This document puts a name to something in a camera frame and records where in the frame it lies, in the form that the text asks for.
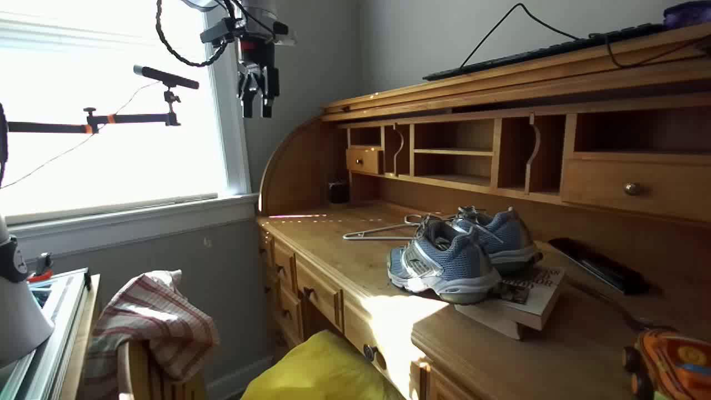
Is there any top paperback book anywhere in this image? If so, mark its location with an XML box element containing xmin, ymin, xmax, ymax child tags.
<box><xmin>495</xmin><ymin>264</ymin><xmax>564</xmax><ymax>332</ymax></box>

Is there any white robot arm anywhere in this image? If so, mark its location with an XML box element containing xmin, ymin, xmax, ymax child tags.
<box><xmin>182</xmin><ymin>0</ymin><xmax>288</xmax><ymax>119</ymax></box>

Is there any wooden chair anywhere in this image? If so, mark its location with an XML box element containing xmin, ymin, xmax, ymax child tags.
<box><xmin>117</xmin><ymin>343</ymin><xmax>207</xmax><ymax>400</ymax></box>

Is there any orange toy car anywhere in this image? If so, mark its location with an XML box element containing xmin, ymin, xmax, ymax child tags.
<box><xmin>623</xmin><ymin>330</ymin><xmax>711</xmax><ymax>400</ymax></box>

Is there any blue grey sneaker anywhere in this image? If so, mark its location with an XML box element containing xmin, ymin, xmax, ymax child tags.
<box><xmin>386</xmin><ymin>219</ymin><xmax>499</xmax><ymax>304</ymax></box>
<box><xmin>449</xmin><ymin>208</ymin><xmax>541</xmax><ymax>275</ymax></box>

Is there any purple object on desk top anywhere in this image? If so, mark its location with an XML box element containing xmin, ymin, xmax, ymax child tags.
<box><xmin>665</xmin><ymin>0</ymin><xmax>711</xmax><ymax>30</ymax></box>

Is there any yellow cushion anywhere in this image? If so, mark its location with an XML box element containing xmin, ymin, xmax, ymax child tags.
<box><xmin>239</xmin><ymin>332</ymin><xmax>404</xmax><ymax>400</ymax></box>

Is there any black keyboard on desk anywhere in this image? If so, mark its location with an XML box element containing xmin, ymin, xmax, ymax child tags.
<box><xmin>425</xmin><ymin>22</ymin><xmax>667</xmax><ymax>81</ymax></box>

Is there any black remote control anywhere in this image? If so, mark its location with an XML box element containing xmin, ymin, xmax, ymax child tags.
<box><xmin>549</xmin><ymin>238</ymin><xmax>648</xmax><ymax>297</ymax></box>

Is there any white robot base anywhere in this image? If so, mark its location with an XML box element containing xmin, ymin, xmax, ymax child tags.
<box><xmin>0</xmin><ymin>219</ymin><xmax>54</xmax><ymax>368</ymax></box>

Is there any striped cloth on chair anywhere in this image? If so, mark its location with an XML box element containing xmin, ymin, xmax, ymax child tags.
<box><xmin>80</xmin><ymin>270</ymin><xmax>220</xmax><ymax>400</ymax></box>

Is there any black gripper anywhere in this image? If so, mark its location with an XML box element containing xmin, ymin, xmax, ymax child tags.
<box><xmin>238</xmin><ymin>39</ymin><xmax>279</xmax><ymax>119</ymax></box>

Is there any wooden roll-top desk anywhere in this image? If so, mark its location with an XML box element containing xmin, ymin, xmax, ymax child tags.
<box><xmin>257</xmin><ymin>25</ymin><xmax>711</xmax><ymax>400</ymax></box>

